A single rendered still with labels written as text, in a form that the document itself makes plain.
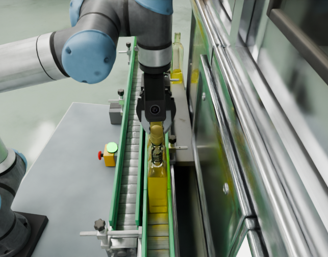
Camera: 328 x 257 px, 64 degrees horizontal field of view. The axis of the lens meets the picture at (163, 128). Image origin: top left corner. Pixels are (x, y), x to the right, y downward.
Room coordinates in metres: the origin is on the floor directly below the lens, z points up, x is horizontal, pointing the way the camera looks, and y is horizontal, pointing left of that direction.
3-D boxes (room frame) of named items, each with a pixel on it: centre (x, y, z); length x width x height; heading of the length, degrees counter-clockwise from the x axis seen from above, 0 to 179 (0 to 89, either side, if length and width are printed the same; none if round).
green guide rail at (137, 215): (1.24, 0.10, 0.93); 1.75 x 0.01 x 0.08; 2
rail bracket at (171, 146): (0.65, -0.05, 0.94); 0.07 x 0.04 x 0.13; 92
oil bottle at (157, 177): (0.46, 0.02, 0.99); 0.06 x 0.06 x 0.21; 1
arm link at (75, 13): (0.51, 0.12, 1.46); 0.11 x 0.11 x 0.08; 2
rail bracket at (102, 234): (0.33, 0.14, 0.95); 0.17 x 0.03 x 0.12; 92
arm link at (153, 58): (0.53, 0.02, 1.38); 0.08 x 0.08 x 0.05
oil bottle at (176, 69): (1.21, -0.06, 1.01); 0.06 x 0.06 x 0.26; 11
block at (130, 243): (0.34, 0.12, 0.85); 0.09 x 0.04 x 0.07; 92
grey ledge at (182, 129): (1.13, -0.07, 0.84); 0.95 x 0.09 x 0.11; 2
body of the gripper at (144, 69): (0.54, 0.02, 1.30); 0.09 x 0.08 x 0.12; 1
